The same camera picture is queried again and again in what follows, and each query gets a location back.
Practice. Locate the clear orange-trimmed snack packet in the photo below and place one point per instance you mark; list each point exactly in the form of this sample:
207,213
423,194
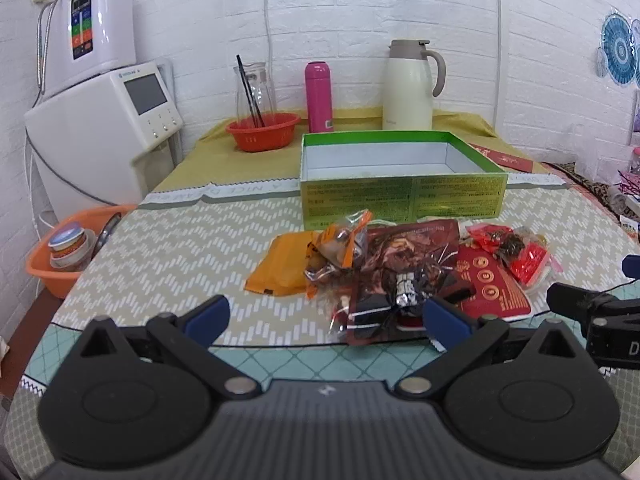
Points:
335,245

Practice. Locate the metal lid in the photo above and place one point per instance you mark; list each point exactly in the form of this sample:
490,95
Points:
106,235

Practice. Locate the white wall pipe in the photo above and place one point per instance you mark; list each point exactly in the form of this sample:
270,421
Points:
498,35
267,20

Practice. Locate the blue fan wall decoration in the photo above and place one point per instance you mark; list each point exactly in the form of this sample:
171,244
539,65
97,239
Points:
620,50

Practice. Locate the dark brown snack packet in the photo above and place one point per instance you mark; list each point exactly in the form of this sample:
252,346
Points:
400,255

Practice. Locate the clear red snack packet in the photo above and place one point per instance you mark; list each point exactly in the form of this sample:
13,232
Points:
532,262

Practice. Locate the large red snack packet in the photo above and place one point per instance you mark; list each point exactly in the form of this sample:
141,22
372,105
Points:
492,282

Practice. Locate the black chopsticks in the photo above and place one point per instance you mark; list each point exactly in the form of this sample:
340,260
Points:
248,92

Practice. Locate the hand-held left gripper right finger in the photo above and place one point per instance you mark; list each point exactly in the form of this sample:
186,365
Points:
445,322

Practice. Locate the white water purifier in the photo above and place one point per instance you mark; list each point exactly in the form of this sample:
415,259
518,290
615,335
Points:
102,20

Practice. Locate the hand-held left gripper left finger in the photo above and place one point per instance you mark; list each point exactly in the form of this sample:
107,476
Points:
207,317

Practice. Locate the chevron patterned tablecloth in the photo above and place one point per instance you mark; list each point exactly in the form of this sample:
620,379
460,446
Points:
175,245

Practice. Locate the red envelope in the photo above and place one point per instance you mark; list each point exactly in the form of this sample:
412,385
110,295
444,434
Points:
505,156

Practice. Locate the leopard print cloth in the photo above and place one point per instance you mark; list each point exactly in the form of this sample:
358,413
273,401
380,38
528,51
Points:
582,180

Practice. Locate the orange plastic basin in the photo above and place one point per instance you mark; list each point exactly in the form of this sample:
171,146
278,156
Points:
47,270

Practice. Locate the red plastic basket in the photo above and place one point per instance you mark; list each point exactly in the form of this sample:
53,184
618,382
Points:
262,135

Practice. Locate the yellow tablecloth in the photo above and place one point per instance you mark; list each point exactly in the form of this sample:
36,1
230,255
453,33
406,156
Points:
240,170

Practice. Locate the orange snack packet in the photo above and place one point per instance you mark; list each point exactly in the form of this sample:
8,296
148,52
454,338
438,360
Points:
282,265

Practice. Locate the white appliance with screen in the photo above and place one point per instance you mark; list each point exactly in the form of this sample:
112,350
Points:
100,140

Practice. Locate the small red snack packet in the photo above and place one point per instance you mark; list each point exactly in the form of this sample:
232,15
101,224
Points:
492,236

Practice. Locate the glass pitcher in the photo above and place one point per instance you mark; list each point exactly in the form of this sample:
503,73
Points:
260,90

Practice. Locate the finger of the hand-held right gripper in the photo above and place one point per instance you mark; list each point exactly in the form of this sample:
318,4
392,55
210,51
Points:
632,266
572,300

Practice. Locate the cream thermal carafe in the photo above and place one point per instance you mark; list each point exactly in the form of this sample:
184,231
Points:
407,90

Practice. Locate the plastic jar pink lid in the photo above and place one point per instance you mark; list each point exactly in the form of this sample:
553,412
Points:
636,160

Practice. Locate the pink thermos bottle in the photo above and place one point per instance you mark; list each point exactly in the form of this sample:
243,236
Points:
320,95

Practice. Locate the green cardboard box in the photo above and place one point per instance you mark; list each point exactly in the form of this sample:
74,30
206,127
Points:
400,195

